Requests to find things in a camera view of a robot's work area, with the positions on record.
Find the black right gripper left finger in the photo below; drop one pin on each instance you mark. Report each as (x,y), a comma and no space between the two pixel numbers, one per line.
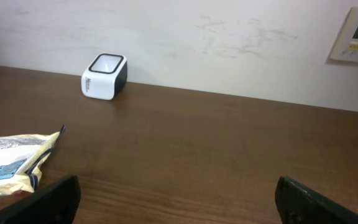
(56,203)

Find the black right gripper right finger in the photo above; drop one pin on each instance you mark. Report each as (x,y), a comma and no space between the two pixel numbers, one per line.
(298,204)

